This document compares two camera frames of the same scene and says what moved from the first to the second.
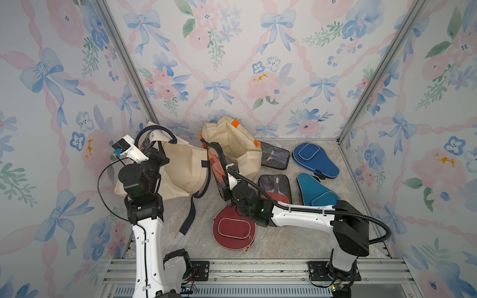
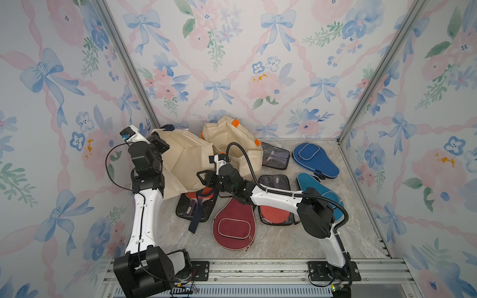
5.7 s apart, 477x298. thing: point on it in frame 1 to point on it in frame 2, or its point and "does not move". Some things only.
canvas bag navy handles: (187, 174) to (199, 208)
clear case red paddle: (218, 166) to (187, 203)
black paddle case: (274, 157) does not move
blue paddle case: (313, 158) does not move
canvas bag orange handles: (242, 152) does not move
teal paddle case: (314, 194) does not move
